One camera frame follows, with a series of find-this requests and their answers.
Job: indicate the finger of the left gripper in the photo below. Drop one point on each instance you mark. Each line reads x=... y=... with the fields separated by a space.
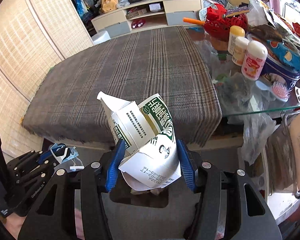
x=48 y=153

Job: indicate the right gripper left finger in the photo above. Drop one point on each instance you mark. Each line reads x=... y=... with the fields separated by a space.
x=52 y=215

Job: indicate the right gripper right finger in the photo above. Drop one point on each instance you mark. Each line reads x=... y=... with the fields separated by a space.
x=247 y=215

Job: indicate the torn white medicine box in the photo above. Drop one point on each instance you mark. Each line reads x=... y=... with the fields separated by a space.
x=151 y=160

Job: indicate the blue white torn wrapper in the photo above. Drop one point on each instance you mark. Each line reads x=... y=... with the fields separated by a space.
x=67 y=157

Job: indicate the person's left hand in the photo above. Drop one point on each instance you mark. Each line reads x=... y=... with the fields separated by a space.
x=13 y=224

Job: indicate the clear plastic bag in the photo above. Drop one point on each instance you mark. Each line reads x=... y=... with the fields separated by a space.
x=242 y=103

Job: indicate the pink blue hairbrush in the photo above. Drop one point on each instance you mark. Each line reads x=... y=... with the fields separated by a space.
x=279 y=90

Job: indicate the grey plaid table cloth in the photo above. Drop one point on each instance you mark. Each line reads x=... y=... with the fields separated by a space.
x=133 y=67

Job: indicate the beige woven screen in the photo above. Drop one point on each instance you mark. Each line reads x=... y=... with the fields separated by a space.
x=35 y=35

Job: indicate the white stool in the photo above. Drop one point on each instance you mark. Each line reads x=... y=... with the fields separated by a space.
x=100 y=37

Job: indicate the blue cookie tin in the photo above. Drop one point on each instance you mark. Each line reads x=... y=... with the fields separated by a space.
x=274 y=70

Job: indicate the pink label white bottle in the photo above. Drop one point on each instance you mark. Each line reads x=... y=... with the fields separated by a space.
x=254 y=60

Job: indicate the blue snack bag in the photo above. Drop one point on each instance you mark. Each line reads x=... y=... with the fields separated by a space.
x=285 y=54

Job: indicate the white cap orange bottle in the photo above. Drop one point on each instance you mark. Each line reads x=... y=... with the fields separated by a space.
x=240 y=49

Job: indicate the cream grey TV cabinet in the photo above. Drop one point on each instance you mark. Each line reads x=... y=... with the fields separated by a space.
x=147 y=14

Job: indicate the red plastic basket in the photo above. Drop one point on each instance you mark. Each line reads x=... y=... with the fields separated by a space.
x=218 y=25

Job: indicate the dark gift box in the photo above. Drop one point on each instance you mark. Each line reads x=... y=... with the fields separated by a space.
x=237 y=11

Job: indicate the orange handled knife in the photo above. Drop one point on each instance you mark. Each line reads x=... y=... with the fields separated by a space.
x=193 y=21

